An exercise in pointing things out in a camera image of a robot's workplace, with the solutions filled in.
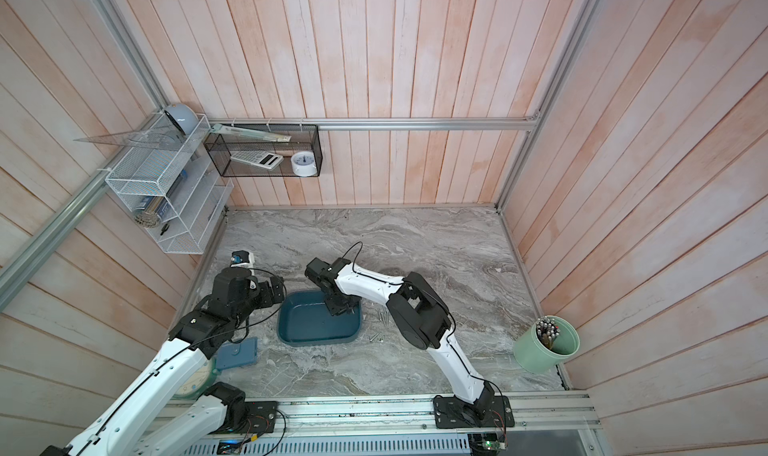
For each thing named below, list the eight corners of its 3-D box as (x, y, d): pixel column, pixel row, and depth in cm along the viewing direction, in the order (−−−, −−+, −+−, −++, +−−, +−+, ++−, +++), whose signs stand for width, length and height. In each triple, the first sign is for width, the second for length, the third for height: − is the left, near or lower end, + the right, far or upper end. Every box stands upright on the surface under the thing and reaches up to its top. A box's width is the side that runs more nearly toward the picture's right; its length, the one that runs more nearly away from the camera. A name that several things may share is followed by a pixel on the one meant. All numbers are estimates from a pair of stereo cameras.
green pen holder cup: (515, 373, 82) (544, 352, 68) (506, 341, 88) (531, 315, 74) (556, 373, 82) (594, 352, 68) (544, 341, 88) (577, 315, 74)
